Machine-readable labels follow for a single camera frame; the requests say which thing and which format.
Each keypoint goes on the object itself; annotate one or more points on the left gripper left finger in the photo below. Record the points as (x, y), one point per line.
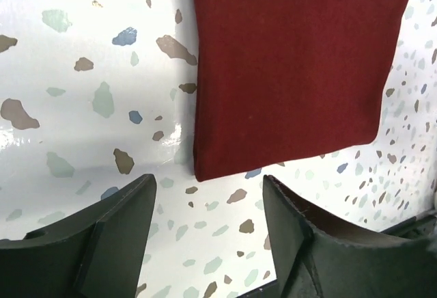
(95, 252)

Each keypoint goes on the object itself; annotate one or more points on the dark red t-shirt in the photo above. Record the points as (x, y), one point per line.
(280, 80)

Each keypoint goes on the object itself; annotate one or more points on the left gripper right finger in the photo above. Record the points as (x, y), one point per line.
(318, 254)

